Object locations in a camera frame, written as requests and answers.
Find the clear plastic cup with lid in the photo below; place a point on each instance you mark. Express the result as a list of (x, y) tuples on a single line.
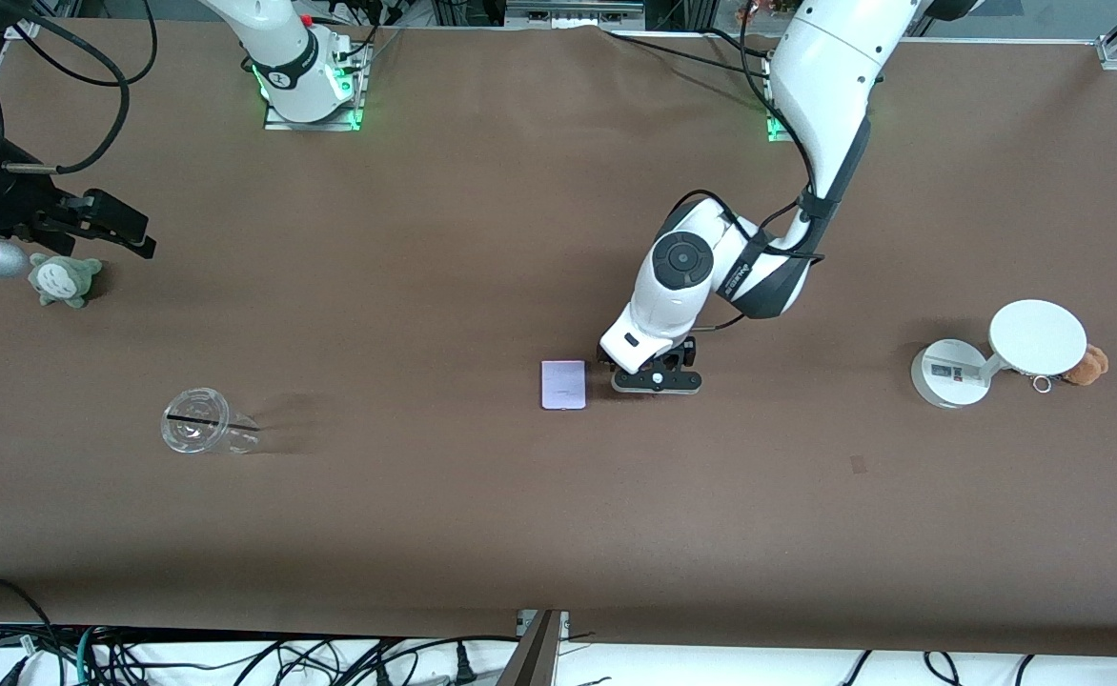
[(192, 440)]

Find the black power plug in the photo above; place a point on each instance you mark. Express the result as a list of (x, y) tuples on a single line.
[(465, 665)]

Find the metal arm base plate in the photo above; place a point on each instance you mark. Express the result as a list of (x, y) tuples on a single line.
[(277, 124), (776, 131)]

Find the lavender rectangular card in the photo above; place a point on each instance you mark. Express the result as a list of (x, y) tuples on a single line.
[(563, 384)]

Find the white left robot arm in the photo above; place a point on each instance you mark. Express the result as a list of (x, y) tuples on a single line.
[(825, 57)]

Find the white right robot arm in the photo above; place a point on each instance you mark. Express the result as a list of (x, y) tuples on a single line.
[(282, 57)]

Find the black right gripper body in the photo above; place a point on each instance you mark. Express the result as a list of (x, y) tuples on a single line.
[(13, 207)]

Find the aluminium profile post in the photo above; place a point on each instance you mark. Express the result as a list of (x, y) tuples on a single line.
[(535, 653)]

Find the grey totoro plush toy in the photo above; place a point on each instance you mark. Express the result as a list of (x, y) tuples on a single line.
[(63, 278)]

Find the black drinking straw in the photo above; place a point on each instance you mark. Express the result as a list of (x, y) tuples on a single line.
[(194, 418)]

